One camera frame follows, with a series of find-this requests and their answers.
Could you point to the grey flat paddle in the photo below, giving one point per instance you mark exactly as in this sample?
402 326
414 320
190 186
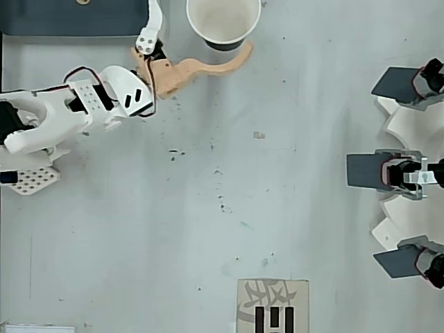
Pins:
393 85
395 263
364 171

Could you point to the dark blue tray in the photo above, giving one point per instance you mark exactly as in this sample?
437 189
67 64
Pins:
52 17

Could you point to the white perforated arm base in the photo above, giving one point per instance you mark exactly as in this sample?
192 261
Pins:
34 180

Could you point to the tan gripper with servo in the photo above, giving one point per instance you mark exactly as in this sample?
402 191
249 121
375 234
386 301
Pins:
166 77

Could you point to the gold round badge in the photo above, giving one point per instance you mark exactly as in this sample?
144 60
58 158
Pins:
83 1

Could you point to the silver black motor unit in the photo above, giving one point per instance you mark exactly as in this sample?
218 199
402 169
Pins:
431 267
428 81
395 173

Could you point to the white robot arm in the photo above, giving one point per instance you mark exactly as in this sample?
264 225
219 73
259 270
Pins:
59 114

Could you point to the black paper cup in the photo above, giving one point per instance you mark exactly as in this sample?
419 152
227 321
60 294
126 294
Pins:
222 21

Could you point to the dark blue clamp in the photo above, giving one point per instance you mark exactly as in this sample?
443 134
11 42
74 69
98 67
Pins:
7 177

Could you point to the cardboard card with black print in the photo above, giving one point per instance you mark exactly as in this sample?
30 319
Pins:
274 298

